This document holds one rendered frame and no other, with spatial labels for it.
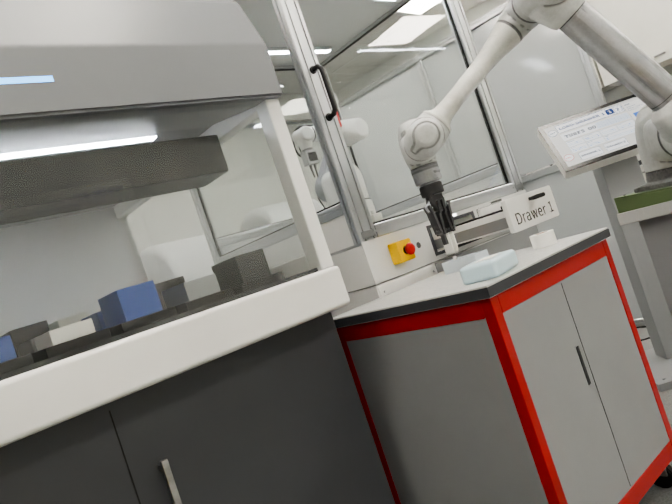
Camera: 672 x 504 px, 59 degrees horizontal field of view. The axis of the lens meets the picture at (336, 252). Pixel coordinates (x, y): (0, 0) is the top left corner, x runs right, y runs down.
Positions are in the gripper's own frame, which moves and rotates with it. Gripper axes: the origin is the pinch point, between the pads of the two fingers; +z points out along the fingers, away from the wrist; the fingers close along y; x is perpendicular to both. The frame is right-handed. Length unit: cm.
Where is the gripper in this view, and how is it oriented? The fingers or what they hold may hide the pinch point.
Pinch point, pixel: (450, 243)
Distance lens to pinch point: 195.9
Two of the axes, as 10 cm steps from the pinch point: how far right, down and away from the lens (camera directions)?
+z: 3.2, 9.5, -0.1
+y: 6.5, -2.1, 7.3
